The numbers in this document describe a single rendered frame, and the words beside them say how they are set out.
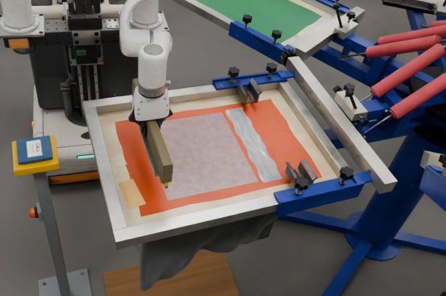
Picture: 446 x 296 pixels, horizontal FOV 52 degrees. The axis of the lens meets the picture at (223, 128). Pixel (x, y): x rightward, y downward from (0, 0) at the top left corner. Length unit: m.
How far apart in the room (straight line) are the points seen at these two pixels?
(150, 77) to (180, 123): 0.43
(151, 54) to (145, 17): 0.56
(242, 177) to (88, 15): 0.80
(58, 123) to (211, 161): 1.31
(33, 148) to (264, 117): 0.80
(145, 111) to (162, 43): 0.20
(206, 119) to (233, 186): 0.31
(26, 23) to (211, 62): 2.07
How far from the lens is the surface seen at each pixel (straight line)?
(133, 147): 1.54
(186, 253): 1.59
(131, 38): 1.26
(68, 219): 2.56
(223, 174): 1.48
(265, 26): 2.25
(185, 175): 1.46
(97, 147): 1.49
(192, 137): 1.58
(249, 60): 3.70
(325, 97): 1.74
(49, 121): 2.66
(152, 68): 1.21
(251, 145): 1.58
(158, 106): 1.32
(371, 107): 1.78
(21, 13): 1.73
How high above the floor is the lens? 2.06
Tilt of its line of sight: 43 degrees down
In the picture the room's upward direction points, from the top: 10 degrees clockwise
